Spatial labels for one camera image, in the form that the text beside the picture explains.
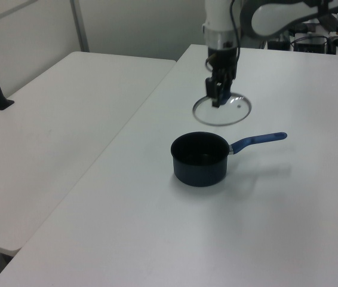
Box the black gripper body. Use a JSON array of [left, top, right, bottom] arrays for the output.
[[207, 46, 239, 82]]

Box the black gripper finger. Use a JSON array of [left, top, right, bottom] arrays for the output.
[[222, 76, 234, 98], [205, 76, 223, 109]]

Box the glass lid with blue knob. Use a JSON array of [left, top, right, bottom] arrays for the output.
[[192, 91, 253, 127]]

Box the black equipment box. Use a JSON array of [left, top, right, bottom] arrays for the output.
[[266, 38, 291, 51]]

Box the grey equipment box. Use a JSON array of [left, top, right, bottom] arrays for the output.
[[291, 32, 330, 54]]

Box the white side table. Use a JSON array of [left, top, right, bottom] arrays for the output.
[[0, 51, 177, 252]]

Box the black cable on robot arm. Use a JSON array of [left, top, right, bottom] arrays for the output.
[[229, 0, 242, 59]]

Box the dark saucepan with blue handle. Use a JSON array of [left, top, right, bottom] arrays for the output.
[[170, 131, 288, 188]]

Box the grey metal partition post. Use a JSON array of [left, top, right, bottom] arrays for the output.
[[69, 0, 90, 53]]

